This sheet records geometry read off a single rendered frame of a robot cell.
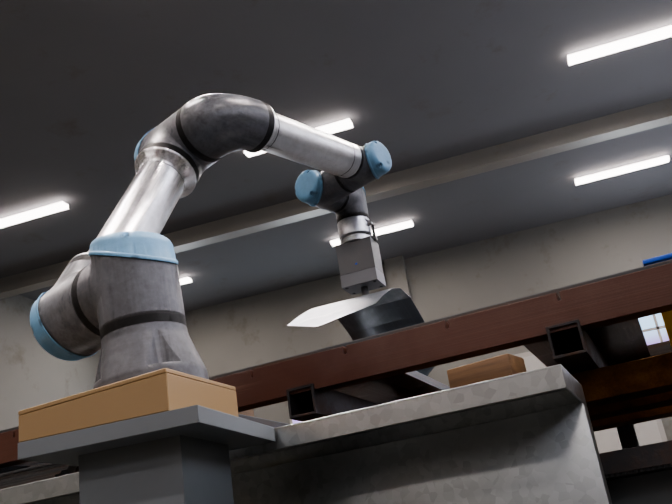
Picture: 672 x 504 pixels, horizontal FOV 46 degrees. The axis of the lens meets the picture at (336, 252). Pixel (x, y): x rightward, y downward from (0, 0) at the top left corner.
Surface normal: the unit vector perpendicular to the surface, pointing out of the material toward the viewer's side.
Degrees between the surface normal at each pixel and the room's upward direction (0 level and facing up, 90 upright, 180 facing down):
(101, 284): 94
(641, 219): 90
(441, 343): 90
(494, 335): 90
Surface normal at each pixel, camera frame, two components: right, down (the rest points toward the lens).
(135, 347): -0.06, -0.60
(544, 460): -0.40, -0.28
